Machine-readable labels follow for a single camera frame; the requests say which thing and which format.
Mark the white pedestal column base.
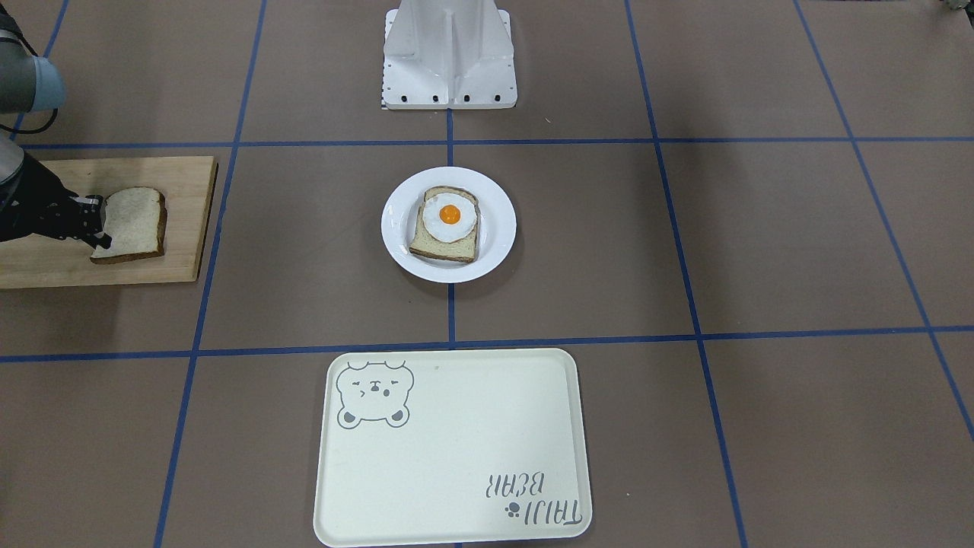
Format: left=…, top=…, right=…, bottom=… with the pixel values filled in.
left=380, top=1, right=518, bottom=110

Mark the cream bear serving tray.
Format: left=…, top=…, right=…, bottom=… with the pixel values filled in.
left=313, top=348, right=594, bottom=547

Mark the white round plate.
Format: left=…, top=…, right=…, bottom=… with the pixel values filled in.
left=380, top=167, right=517, bottom=283

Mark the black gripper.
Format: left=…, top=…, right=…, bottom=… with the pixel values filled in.
left=1, top=154, right=112, bottom=250

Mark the white bread slice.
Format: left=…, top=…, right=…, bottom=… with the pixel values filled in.
left=88, top=187, right=167, bottom=265

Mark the bread slice with fried egg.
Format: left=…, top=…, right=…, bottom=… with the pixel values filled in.
left=409, top=185, right=480, bottom=263

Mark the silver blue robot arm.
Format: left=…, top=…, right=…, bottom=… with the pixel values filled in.
left=1, top=11, right=112, bottom=249

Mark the wooden cutting board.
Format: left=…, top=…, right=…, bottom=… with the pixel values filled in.
left=1, top=156, right=218, bottom=290

